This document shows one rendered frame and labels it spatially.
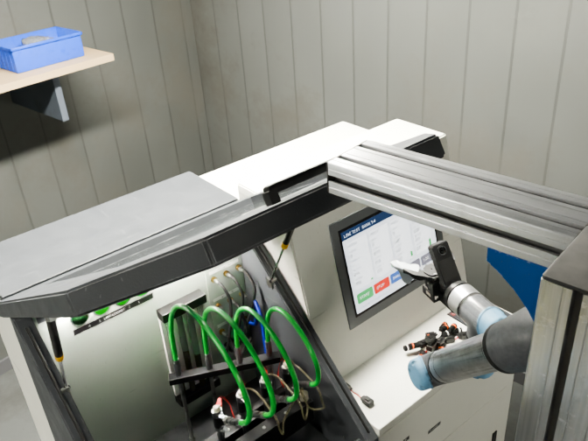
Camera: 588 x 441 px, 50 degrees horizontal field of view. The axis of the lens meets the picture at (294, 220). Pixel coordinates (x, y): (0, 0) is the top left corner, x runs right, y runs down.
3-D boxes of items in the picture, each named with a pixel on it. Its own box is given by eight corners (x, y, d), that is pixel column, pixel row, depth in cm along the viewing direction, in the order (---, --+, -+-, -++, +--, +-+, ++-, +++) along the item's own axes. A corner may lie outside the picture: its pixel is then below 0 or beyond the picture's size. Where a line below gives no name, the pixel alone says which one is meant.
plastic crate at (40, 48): (61, 48, 293) (55, 24, 288) (87, 55, 279) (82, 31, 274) (-8, 66, 272) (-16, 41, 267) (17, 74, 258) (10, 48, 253)
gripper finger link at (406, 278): (388, 283, 164) (421, 290, 159) (385, 265, 161) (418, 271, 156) (392, 276, 166) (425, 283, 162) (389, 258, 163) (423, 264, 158)
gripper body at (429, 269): (420, 290, 162) (447, 317, 152) (417, 264, 157) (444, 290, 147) (445, 280, 164) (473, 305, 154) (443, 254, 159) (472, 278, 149)
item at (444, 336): (426, 371, 192) (426, 358, 190) (400, 353, 200) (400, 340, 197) (472, 337, 204) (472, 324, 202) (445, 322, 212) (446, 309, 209)
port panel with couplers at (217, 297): (222, 351, 196) (209, 269, 180) (216, 346, 198) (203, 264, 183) (255, 332, 203) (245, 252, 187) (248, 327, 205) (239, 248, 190)
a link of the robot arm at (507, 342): (536, 380, 99) (416, 402, 144) (591, 358, 102) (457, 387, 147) (506, 310, 102) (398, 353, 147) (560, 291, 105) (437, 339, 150)
